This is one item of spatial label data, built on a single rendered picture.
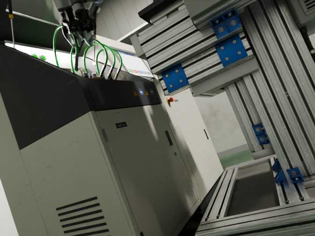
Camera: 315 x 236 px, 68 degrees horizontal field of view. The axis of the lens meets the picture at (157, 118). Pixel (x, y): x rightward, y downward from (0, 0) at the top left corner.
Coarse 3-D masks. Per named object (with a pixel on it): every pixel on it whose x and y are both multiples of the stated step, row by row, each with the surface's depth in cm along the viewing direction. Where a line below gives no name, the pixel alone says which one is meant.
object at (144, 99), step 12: (96, 84) 111; (108, 84) 118; (120, 84) 128; (132, 84) 138; (144, 84) 151; (96, 96) 107; (108, 96) 115; (120, 96) 123; (132, 96) 133; (144, 96) 145; (156, 96) 158; (96, 108) 105; (108, 108) 112; (120, 108) 122
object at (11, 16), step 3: (9, 0) 122; (9, 3) 122; (9, 6) 123; (9, 9) 123; (9, 12) 123; (12, 12) 124; (9, 15) 123; (12, 15) 124; (12, 18) 124; (12, 21) 125; (12, 24) 125; (12, 27) 125; (12, 30) 125; (12, 33) 125; (12, 36) 126; (15, 48) 127
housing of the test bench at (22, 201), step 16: (0, 96) 131; (0, 112) 133; (0, 128) 134; (0, 144) 136; (16, 144) 129; (0, 160) 138; (16, 160) 130; (0, 176) 139; (16, 176) 132; (16, 192) 133; (32, 192) 126; (16, 208) 135; (32, 208) 128; (16, 224) 137; (32, 224) 129
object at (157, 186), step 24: (120, 120) 116; (144, 120) 134; (120, 144) 109; (144, 144) 125; (168, 144) 148; (120, 168) 103; (144, 168) 118; (168, 168) 137; (144, 192) 111; (168, 192) 127; (192, 192) 150; (144, 216) 104; (168, 216) 119
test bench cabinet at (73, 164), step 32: (64, 128) 109; (96, 128) 100; (32, 160) 123; (64, 160) 112; (96, 160) 102; (64, 192) 114; (96, 192) 104; (64, 224) 117; (96, 224) 106; (128, 224) 98
